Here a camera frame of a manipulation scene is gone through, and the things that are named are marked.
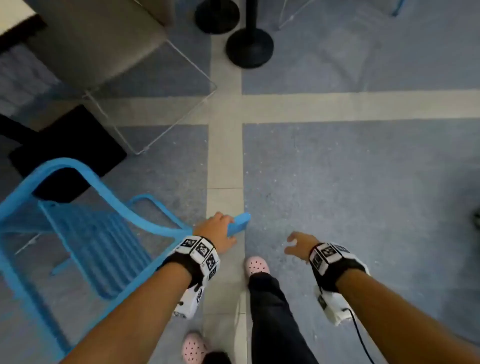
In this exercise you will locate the person's left hand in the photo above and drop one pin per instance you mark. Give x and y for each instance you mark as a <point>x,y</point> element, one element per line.
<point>213,232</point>

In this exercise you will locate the person's right hand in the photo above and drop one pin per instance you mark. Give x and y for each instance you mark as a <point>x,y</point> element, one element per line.
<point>304,245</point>

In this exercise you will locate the person's left thumb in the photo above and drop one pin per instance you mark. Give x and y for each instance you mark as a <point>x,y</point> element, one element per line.
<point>230,244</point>

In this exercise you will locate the person's right thumb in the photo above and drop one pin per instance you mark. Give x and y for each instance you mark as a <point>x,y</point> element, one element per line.
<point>291,250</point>

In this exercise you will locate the blue metal chair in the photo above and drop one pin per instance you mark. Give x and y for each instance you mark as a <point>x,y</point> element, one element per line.
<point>93,240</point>

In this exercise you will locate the person's left forearm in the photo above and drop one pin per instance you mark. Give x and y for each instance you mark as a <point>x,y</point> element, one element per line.
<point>142,311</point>

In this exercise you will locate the person's right forearm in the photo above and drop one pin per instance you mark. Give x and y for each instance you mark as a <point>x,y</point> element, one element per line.
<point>393,318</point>

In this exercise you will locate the pink clog shoe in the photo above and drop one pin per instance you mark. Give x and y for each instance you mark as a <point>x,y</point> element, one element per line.
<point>257,265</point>
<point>194,348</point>

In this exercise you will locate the black trousers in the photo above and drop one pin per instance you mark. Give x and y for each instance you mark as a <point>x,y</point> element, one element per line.
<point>273,322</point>

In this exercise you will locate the black table base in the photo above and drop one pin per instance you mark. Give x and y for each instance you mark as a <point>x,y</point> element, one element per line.
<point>71,146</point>

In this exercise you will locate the black round stanchion base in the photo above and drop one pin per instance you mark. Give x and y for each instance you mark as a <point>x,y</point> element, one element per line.
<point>249,47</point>
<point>216,15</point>

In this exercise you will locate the blue chair leg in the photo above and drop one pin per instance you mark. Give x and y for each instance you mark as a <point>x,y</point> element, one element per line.
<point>398,7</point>

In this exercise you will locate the white table top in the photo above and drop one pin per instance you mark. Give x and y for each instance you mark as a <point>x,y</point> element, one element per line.
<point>15,15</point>

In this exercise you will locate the black white wrist camera mount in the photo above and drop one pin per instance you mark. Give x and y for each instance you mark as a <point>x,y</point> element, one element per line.
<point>330,262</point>
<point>200,258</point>

